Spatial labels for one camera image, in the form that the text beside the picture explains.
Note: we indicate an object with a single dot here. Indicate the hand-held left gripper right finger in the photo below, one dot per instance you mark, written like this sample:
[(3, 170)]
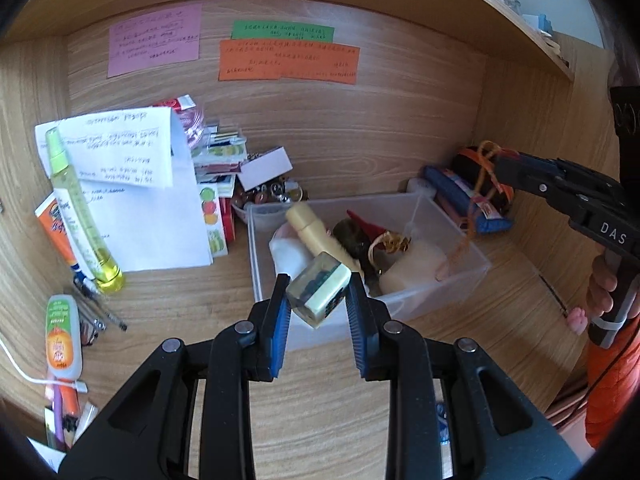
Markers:
[(357, 325)]

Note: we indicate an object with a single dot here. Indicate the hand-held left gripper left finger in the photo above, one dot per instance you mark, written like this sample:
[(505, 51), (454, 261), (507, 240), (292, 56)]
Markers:
[(280, 325)]

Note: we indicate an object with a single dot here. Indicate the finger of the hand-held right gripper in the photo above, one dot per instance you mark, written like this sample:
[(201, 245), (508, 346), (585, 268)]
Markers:
[(520, 180), (525, 160)]

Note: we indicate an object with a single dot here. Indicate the translucent block with dark inside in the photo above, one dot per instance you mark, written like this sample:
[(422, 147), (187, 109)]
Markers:
[(320, 287)]

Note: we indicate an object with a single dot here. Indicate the orange ribbon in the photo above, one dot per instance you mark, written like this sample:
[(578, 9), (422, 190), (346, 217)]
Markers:
[(475, 220)]

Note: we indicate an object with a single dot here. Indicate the green glass bottle yellow label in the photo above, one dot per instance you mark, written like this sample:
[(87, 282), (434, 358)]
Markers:
[(350, 235)]

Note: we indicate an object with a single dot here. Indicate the clear plastic box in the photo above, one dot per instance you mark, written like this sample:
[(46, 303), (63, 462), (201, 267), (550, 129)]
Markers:
[(440, 240)]

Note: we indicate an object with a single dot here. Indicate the person's right forearm orange sleeve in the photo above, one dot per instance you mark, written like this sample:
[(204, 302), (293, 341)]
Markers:
[(615, 390)]

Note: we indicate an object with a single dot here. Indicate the wooden desktop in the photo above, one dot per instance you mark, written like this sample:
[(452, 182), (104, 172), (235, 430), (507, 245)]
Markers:
[(175, 300)]

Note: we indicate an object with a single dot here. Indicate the person's right hand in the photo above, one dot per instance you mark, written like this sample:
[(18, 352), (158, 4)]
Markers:
[(600, 282)]

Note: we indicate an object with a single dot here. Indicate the black orange round case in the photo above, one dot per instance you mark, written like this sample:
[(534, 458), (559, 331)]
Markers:
[(475, 172)]

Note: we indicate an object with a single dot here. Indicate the blue packet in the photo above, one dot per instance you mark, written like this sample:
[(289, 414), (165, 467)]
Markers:
[(465, 197)]

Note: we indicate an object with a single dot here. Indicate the white soft pouch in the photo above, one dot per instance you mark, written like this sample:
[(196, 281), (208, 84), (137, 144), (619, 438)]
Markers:
[(290, 255)]

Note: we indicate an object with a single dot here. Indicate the red gold ribbon ornament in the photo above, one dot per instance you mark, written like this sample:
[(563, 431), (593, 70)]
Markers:
[(382, 242)]

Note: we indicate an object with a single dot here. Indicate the beige sunscreen tube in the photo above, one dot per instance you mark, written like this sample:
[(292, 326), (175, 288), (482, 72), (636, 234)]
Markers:
[(320, 235)]

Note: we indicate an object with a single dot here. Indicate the pink paw tipped stick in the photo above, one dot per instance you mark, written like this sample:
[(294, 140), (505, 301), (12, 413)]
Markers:
[(576, 320)]

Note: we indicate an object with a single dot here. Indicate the fruit sticker sheet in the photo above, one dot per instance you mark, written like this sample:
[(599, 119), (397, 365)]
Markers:
[(212, 215)]

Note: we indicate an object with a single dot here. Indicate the small bowl of trinkets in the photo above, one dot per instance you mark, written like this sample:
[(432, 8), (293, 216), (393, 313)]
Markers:
[(267, 196)]

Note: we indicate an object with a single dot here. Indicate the small white card box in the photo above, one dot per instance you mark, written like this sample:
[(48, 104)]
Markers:
[(265, 166)]

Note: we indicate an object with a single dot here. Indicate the metal clippers and pencils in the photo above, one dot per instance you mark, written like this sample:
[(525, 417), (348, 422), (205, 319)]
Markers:
[(97, 310)]

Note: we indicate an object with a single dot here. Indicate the pile of sachets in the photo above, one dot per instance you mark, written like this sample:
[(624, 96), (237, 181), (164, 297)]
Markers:
[(210, 135)]

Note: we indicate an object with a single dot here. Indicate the white paper sheets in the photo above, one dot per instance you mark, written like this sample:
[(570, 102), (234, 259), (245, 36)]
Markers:
[(130, 185)]

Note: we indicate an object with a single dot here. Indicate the white tube green orange label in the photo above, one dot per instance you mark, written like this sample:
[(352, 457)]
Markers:
[(62, 337)]

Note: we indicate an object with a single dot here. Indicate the orange marker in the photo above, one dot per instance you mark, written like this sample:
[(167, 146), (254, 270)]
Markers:
[(71, 400)]

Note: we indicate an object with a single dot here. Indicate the yellow spray bottle green cap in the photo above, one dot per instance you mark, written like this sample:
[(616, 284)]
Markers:
[(82, 210)]

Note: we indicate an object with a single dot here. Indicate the purple pen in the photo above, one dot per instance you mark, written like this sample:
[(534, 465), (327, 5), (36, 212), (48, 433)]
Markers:
[(60, 417)]

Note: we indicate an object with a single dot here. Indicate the orange sunscreen tube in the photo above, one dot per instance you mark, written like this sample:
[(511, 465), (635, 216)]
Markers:
[(56, 230)]

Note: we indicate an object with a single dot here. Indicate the orange sticky note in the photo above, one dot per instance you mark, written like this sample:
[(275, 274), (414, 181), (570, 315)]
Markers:
[(287, 61)]

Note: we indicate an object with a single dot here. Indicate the white printed label sheet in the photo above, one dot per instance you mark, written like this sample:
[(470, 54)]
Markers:
[(45, 455)]

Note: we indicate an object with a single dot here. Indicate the green sticky note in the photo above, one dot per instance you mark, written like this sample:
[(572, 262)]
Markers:
[(282, 31)]

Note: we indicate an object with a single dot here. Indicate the pink sticky note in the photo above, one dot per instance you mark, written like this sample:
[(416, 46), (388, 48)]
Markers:
[(155, 40)]

